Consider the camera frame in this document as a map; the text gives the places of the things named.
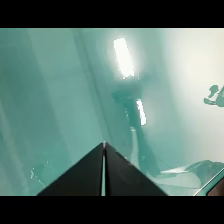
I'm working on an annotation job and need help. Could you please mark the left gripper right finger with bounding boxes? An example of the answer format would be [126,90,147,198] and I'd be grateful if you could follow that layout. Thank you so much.
[104,142,168,197]

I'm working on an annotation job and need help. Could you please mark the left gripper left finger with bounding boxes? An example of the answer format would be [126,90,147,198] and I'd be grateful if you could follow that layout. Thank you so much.
[37,142,106,197]

